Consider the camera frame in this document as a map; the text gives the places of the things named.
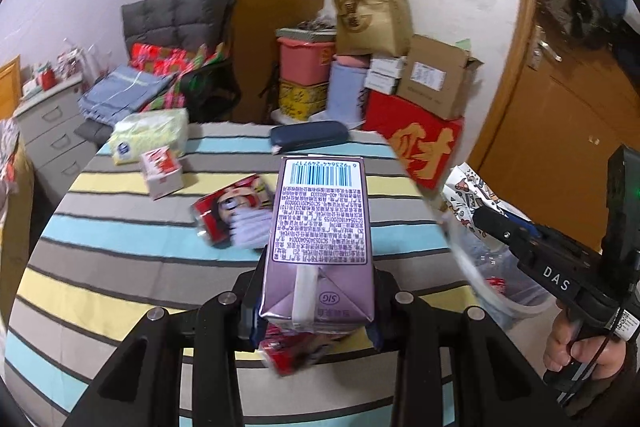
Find red gift box gold character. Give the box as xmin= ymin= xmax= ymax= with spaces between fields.
xmin=362 ymin=91 xmax=464 ymax=190

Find grey drawer cabinet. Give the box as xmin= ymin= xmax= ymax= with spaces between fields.
xmin=13 ymin=74 xmax=96 ymax=207

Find striped table cloth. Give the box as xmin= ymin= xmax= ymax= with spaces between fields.
xmin=6 ymin=124 xmax=475 ymax=426

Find wooden door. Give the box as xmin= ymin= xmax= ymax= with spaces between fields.
xmin=469 ymin=0 xmax=639 ymax=249

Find lavender plastic container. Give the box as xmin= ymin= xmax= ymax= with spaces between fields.
xmin=326 ymin=61 xmax=368 ymax=128

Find floral bedding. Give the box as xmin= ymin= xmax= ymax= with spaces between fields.
xmin=0 ymin=118 xmax=20 ymax=225

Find pink plastic storage bin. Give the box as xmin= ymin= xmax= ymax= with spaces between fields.
xmin=278 ymin=37 xmax=335 ymax=87

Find purple milk carton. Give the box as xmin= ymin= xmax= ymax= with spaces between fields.
xmin=259 ymin=156 xmax=375 ymax=335

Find white trash bin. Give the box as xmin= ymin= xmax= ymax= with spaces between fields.
xmin=442 ymin=210 xmax=553 ymax=331

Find black bag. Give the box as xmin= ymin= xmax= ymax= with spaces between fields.
xmin=179 ymin=58 xmax=242 ymax=124

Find yellow-green tissue pack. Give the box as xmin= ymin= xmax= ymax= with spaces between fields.
xmin=108 ymin=108 xmax=189 ymax=165

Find small red white box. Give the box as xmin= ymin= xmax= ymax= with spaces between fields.
xmin=140 ymin=146 xmax=184 ymax=200

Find red cartoon snack box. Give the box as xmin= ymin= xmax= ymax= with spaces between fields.
xmin=191 ymin=174 xmax=272 ymax=247

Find person's right hand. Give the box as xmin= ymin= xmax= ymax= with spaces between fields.
xmin=542 ymin=309 xmax=627 ymax=381

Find metal door handle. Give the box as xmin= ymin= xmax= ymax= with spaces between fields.
xmin=526 ymin=24 xmax=563 ymax=70

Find navy blue pencil case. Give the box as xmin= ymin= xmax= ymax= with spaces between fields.
xmin=269 ymin=120 xmax=349 ymax=154

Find red patterned blanket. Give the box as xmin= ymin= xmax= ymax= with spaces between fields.
xmin=129 ymin=42 xmax=229 ymax=112

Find white stacked boxes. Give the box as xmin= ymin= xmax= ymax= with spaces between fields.
xmin=364 ymin=55 xmax=406 ymax=95

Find blue folded cloth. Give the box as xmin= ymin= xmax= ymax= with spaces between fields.
xmin=78 ymin=66 xmax=174 ymax=127

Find gold paper bag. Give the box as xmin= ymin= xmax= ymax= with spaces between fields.
xmin=333 ymin=0 xmax=413 ymax=57

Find brown cardboard box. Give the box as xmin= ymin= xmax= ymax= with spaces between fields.
xmin=396 ymin=35 xmax=483 ymax=120

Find yellow patterned box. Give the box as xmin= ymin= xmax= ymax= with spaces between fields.
xmin=279 ymin=80 xmax=329 ymax=121

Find dark grey padded headboard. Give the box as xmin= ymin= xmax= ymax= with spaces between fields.
xmin=120 ymin=0 xmax=236 ymax=56

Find purple foam net sleeve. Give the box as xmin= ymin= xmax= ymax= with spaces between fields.
xmin=230 ymin=207 xmax=272 ymax=249

